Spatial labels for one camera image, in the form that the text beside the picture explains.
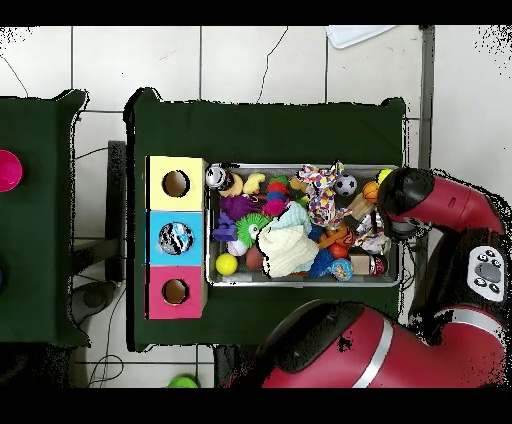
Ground cream waffle cloth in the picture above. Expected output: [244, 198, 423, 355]
[256, 225, 320, 279]

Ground purple spiky ball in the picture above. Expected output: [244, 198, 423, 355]
[220, 194, 263, 221]

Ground green spiky toy with eyes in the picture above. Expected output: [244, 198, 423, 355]
[235, 212, 272, 248]

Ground black and white can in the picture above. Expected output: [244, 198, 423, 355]
[204, 164, 236, 191]

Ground smooth yellow ball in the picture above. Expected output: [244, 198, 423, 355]
[215, 252, 239, 277]

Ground small soccer ball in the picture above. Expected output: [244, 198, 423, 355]
[333, 172, 358, 197]

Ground small orange basketball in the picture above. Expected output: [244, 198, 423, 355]
[361, 180, 380, 204]

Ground lime green bowl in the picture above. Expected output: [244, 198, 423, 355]
[167, 374, 200, 388]

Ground white tray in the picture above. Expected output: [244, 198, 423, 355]
[325, 25, 397, 50]

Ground dark green side table cloth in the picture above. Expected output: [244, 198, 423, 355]
[0, 89, 91, 347]

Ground pink bowl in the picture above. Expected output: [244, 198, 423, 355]
[0, 149, 24, 193]

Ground shallow wire mesh bin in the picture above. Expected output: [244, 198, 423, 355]
[203, 162, 402, 288]

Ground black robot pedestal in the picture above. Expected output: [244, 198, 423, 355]
[213, 345, 261, 388]

